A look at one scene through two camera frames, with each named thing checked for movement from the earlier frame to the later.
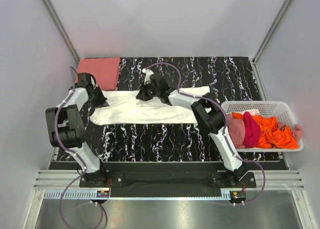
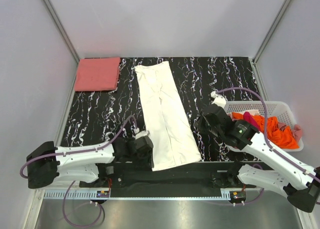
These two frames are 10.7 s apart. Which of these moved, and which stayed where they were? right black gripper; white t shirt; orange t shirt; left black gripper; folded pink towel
Moved: white t shirt; left black gripper; right black gripper
Stayed: orange t shirt; folded pink towel
